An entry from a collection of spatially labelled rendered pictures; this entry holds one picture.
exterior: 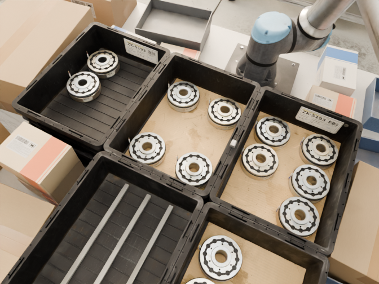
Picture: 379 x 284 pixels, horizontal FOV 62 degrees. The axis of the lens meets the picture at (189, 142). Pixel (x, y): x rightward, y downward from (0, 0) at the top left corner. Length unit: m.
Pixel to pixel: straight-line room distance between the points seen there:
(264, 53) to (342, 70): 0.33
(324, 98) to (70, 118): 0.86
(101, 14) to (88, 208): 0.84
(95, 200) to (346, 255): 0.64
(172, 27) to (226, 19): 1.34
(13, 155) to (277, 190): 0.70
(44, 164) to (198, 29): 0.84
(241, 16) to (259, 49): 1.64
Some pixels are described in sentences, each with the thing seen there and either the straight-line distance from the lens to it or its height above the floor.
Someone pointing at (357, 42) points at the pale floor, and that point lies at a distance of 2.83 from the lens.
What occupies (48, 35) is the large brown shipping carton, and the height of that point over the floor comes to 0.90.
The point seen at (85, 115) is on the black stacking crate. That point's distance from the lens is 1.03.
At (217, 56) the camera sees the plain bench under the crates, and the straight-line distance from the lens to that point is 1.35.
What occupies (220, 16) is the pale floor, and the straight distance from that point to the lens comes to 2.71.
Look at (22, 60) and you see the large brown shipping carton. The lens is 1.14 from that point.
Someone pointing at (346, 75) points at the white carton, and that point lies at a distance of 1.30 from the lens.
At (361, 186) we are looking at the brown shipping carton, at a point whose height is 0.86.
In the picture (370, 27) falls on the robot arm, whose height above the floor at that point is 1.24.
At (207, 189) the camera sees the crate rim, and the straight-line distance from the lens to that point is 0.76.
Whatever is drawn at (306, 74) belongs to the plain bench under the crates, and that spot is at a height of 0.70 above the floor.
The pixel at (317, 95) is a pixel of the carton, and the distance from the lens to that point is 1.21.
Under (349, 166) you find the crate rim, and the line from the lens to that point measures 0.90.
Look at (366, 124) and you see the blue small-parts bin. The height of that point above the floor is 0.72.
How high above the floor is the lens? 1.63
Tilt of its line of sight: 59 degrees down
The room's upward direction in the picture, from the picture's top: 4 degrees clockwise
